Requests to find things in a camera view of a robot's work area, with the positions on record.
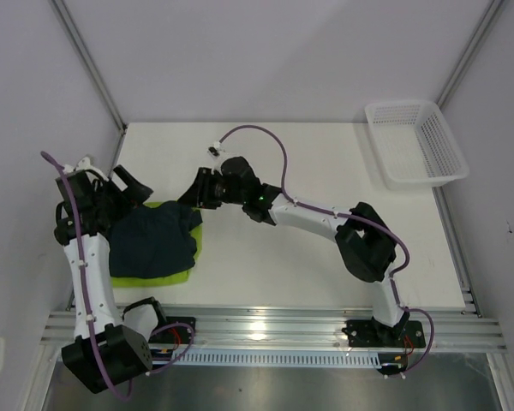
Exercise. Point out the aluminium frame post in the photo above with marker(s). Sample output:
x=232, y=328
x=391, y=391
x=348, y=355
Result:
x=477, y=39
x=74, y=36

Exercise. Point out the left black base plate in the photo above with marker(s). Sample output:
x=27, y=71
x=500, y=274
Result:
x=174, y=330

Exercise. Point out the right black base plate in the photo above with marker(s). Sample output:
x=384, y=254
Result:
x=368, y=333

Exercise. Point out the lime green shorts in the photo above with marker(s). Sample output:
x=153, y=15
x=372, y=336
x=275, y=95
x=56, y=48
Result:
x=193, y=265

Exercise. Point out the right aluminium frame post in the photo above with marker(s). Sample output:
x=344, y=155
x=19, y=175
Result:
x=477, y=39

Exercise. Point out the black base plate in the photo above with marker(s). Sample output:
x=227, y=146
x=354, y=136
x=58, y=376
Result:
x=174, y=330
x=368, y=333

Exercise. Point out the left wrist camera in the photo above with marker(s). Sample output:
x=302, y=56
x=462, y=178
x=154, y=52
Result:
x=86, y=164

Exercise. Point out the perforated cable tray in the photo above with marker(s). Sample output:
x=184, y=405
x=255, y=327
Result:
x=279, y=358

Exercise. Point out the left aluminium frame post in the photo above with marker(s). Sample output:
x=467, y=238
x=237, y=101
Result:
x=74, y=36

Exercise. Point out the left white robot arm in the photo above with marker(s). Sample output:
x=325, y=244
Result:
x=111, y=346

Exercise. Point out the white plastic basket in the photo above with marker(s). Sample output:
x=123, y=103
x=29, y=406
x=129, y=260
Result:
x=413, y=145

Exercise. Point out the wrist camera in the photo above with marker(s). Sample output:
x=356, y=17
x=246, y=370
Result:
x=219, y=155
x=86, y=164

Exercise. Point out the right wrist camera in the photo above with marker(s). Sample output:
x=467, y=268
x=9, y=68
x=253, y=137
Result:
x=219, y=155

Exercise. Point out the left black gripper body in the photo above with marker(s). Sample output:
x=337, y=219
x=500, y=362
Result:
x=109, y=197

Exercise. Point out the dark green shorts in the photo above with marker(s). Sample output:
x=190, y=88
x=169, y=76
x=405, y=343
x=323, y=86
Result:
x=154, y=244

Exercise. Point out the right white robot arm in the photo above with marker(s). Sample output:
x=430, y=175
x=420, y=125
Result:
x=366, y=245

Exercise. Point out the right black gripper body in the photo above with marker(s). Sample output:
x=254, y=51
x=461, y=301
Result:
x=228, y=196

